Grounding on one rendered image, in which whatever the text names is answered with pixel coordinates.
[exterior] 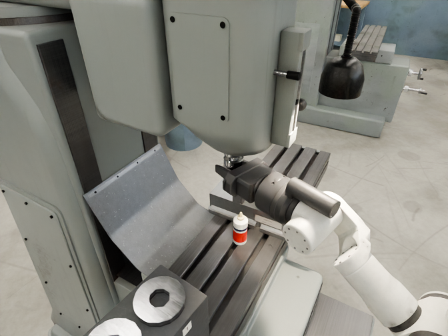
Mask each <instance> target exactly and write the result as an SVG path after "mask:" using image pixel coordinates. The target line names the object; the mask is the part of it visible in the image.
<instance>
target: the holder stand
mask: <svg viewBox="0 0 448 336"><path fill-rule="evenodd" d="M84 336H209V314H208V300H207V296H206V294H204V293H202V292H201V291H200V290H198V289H196V288H195V287H194V286H192V285H190V284H189V283H188V282H186V281H185V280H183V279H182V278H180V277H179V276H177V275H176V274H174V273H173V272H172V271H170V270H168V269H167V268H166V267H164V266H162V265H160V266H158V268H156V269H155V270H154V271H153V272H152V273H151V274H150V275H149V276H148V277H146V278H145V279H144V280H143V281H142V282H141V283H140V284H138V286H136V288H134V290H132V292H130V293H129V294H128V295H127V296H126V297H125V298H124V299H122V300H121V301H120V302H119V303H118V304H117V305H116V306H115V307H114V308H112V310H110V312H108V314H106V315H105V316H104V317H103V318H102V319H101V320H100V321H99V322H98V323H96V324H95V325H94V326H93V327H92V328H91V329H90V330H88V332H86V334H84Z"/></svg>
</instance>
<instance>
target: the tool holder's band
mask: <svg viewBox="0 0 448 336"><path fill-rule="evenodd" d="M223 161H224V163H225V164H226V165H229V166H239V165H241V164H243V162H244V156H242V157H239V158H238V159H230V158H229V157H226V156H225V155H224V157H223Z"/></svg>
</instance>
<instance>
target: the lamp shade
mask: <svg viewBox="0 0 448 336"><path fill-rule="evenodd" d="M364 80H365V76H364V67H363V64H362V62H360V61H359V60H358V59H357V58H356V57H354V56H350V57H345V56H343V55H338V56H336V57H334V58H332V59H331V60H329V61H328V62H327V64H326V66H325V68H324V70H323V72H322V74H321V78H320V82H319V89H318V91H319V92H320V94H322V95H324V96H326V97H330V98H333V99H342V100H348V99H356V98H358V97H360V95H361V91H362V88H363V84H364Z"/></svg>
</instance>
